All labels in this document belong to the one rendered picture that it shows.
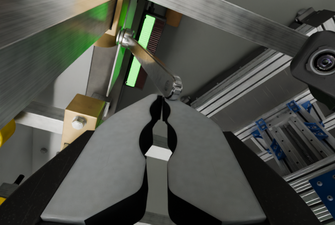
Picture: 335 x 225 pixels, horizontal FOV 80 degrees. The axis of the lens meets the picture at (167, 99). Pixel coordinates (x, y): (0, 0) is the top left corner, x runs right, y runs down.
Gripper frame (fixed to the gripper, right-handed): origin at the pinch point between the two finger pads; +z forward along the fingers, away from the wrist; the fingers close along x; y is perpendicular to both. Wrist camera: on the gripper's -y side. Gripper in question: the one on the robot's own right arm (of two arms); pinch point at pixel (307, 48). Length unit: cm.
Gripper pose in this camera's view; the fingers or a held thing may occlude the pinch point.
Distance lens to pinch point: 37.1
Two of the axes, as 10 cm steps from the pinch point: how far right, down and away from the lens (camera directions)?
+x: 3.4, -8.0, -5.0
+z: 0.3, -5.2, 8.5
